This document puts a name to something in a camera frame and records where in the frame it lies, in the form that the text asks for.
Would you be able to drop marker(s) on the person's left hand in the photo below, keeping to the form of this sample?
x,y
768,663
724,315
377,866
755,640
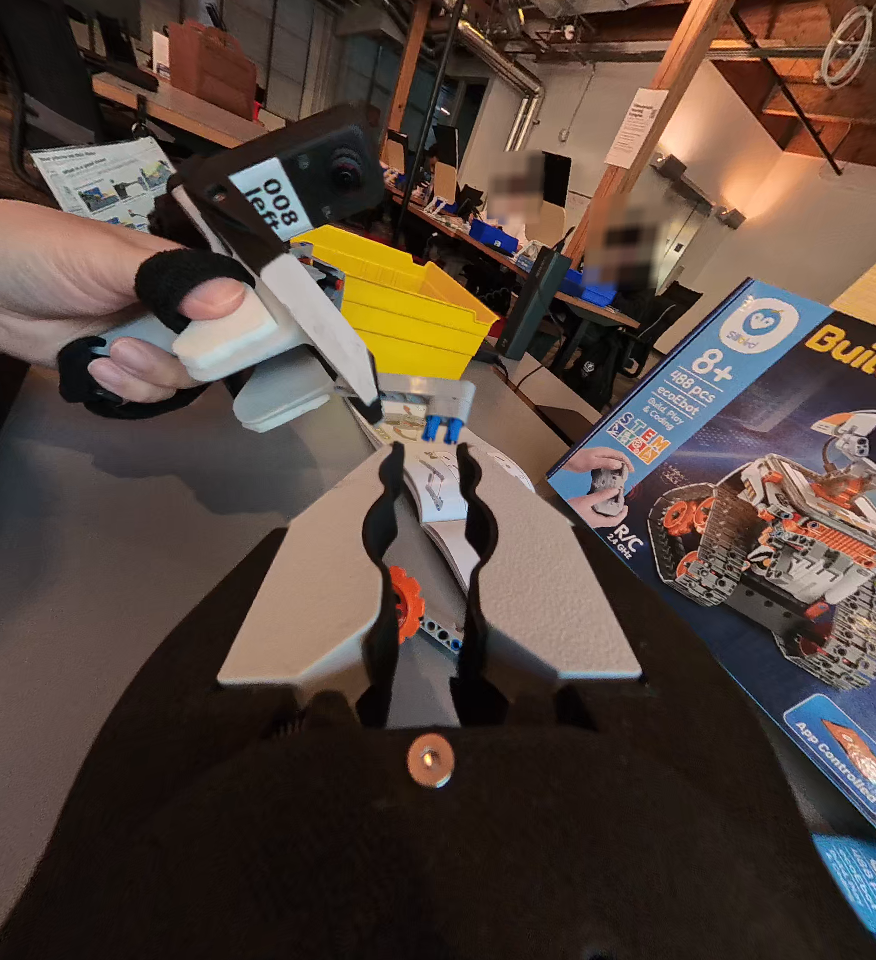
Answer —
x,y
33,277

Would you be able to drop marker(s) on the blue plastic bin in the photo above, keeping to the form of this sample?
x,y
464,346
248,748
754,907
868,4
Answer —
x,y
494,236

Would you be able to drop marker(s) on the printed paper sheet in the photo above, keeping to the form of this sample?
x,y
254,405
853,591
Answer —
x,y
100,184

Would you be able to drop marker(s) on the black monitor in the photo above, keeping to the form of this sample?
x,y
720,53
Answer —
x,y
556,180

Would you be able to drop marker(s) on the wooden back table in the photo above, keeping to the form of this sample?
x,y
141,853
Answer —
x,y
183,112

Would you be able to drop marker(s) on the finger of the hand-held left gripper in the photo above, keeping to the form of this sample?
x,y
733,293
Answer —
x,y
318,330
280,401

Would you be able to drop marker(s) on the blue toy robot box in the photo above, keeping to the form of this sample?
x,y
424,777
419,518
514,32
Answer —
x,y
745,420

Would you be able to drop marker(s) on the yellow plastic bin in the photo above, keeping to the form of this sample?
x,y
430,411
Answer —
x,y
408,315

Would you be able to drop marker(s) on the wooden support post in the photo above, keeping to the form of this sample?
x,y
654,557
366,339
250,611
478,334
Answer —
x,y
677,67

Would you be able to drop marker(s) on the brown bag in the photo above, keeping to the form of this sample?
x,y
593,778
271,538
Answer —
x,y
213,71

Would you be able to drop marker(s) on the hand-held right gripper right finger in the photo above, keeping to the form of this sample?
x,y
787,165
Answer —
x,y
550,607

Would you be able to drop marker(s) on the grey beam with blue pins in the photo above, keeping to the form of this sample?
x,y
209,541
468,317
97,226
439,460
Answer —
x,y
438,394

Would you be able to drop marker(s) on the open instruction booklet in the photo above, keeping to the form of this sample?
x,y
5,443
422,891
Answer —
x,y
438,499

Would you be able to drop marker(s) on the grey beam with orange wheel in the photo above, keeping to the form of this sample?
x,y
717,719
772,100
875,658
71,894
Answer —
x,y
405,600

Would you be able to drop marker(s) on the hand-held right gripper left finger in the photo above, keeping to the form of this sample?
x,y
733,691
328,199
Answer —
x,y
310,600

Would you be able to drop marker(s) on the white paper notice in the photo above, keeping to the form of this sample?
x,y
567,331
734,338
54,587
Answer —
x,y
635,127

